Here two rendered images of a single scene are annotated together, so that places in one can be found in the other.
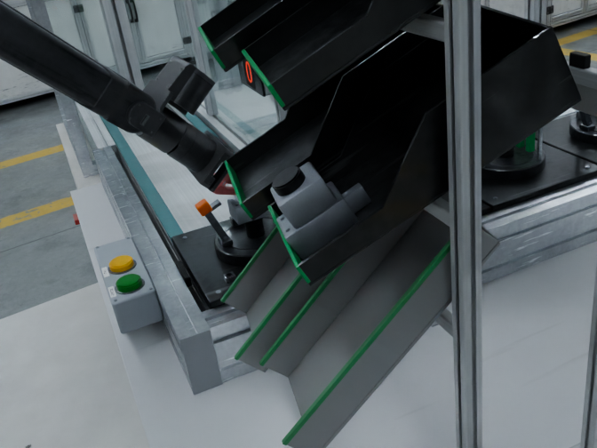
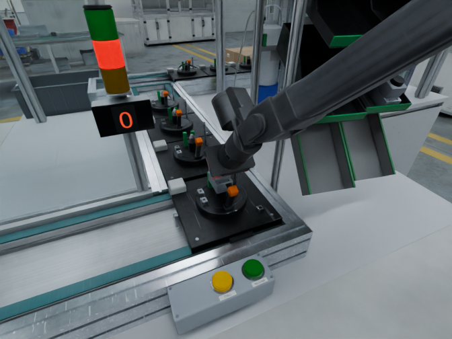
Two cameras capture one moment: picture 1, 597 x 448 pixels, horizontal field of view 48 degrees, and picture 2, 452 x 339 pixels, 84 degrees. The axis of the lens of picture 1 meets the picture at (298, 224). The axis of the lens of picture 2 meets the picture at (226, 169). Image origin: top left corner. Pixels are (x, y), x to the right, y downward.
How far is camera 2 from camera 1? 1.15 m
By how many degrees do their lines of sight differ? 77
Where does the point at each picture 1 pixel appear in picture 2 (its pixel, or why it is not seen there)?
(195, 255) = (226, 229)
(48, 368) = not seen: outside the picture
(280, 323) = (345, 164)
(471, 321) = not seen: hidden behind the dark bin
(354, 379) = (383, 142)
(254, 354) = (350, 181)
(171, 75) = (246, 98)
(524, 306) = not seen: hidden behind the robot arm
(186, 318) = (288, 233)
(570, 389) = (290, 155)
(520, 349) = (270, 159)
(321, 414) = (387, 159)
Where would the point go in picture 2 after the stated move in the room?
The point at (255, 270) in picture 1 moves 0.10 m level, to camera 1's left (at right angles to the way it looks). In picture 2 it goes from (304, 171) to (318, 197)
